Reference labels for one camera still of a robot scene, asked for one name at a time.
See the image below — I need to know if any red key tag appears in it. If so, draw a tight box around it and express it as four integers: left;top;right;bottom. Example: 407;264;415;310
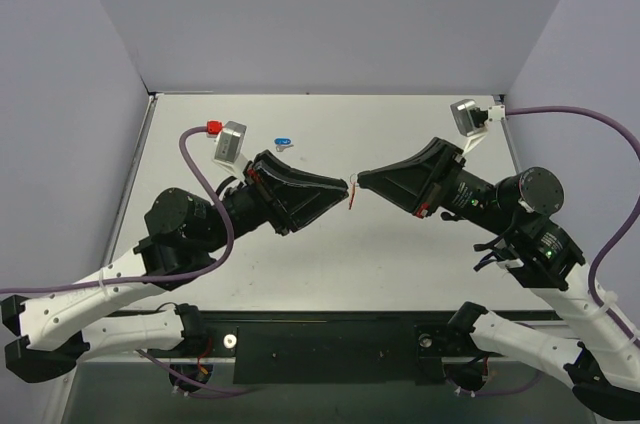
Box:
348;182;358;211

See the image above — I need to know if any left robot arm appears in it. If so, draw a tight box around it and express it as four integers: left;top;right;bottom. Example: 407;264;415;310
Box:
1;151;348;383

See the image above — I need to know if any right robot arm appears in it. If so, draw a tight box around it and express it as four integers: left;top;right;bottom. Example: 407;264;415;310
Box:
357;138;639;421

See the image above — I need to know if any small silver key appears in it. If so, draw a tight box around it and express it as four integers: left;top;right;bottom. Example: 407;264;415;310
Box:
275;144;294;152

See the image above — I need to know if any blue key tag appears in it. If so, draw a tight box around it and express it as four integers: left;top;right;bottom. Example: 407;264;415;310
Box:
274;138;292;146

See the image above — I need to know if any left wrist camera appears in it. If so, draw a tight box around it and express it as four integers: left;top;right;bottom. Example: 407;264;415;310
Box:
212;121;249;180

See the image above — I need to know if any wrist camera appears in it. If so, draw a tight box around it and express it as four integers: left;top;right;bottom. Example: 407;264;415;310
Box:
450;99;506;156
212;121;249;180

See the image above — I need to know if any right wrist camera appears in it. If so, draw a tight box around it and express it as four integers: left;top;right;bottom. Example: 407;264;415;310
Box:
450;99;506;156

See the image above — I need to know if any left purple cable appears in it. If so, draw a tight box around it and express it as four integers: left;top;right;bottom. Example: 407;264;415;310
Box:
0;118;236;298

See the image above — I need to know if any purple cable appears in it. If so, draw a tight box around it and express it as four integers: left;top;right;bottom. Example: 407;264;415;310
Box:
0;118;236;298
487;104;640;340

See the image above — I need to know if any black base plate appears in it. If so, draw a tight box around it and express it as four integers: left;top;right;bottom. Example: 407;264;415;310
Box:
149;310;501;388

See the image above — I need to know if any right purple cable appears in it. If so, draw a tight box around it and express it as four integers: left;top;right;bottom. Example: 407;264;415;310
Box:
487;104;640;340

